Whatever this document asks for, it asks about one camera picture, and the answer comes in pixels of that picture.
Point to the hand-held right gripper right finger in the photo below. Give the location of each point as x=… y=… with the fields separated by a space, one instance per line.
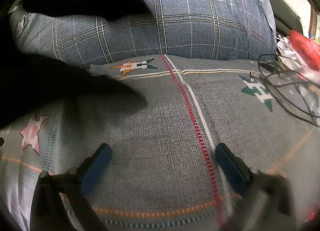
x=231 y=169

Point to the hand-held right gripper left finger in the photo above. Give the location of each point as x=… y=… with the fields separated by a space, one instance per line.
x=96 y=171

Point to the black pants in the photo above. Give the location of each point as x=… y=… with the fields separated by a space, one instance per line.
x=75 y=88

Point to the grey printed bedsheet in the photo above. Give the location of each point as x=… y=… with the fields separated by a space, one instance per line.
x=162 y=133

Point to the white plastic bag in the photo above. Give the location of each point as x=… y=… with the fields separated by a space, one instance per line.
x=287 y=48

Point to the red plastic bag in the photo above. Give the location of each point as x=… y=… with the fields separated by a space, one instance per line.
x=305 y=46

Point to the blue plaid pillow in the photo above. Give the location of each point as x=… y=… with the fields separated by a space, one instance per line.
x=187 y=21

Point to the dark furniture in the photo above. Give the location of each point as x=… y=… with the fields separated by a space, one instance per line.
x=282 y=13

